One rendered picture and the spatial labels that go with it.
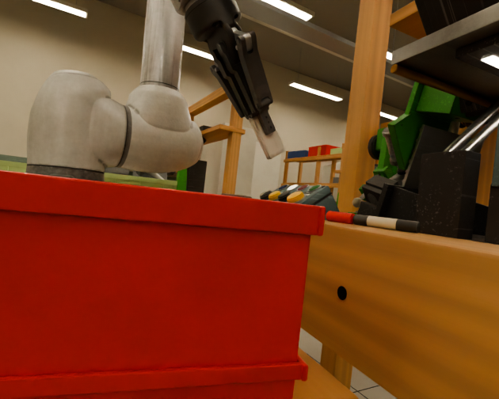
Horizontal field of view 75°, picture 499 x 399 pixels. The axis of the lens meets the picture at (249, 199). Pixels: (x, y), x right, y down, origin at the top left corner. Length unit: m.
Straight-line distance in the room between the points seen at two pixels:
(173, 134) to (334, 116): 9.67
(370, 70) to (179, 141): 0.85
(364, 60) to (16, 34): 7.13
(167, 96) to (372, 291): 0.66
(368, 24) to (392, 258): 1.24
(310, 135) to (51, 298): 9.59
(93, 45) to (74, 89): 7.15
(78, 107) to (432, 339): 0.72
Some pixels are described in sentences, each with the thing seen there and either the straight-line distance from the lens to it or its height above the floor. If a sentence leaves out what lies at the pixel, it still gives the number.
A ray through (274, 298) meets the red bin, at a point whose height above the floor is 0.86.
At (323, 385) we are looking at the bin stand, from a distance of 0.26.
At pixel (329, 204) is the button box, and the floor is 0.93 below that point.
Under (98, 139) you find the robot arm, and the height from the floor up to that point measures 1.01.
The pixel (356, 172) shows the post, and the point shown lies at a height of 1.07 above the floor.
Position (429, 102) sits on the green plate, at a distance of 0.68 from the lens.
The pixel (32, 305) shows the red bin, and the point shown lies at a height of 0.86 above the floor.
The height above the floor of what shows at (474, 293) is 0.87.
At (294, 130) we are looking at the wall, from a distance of 9.37.
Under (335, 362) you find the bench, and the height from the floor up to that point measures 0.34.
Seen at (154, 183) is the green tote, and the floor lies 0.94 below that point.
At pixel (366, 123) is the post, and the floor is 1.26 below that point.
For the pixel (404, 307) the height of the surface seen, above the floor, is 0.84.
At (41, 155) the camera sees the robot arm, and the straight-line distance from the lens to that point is 0.79.
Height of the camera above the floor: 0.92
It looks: level
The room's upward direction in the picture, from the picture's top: 6 degrees clockwise
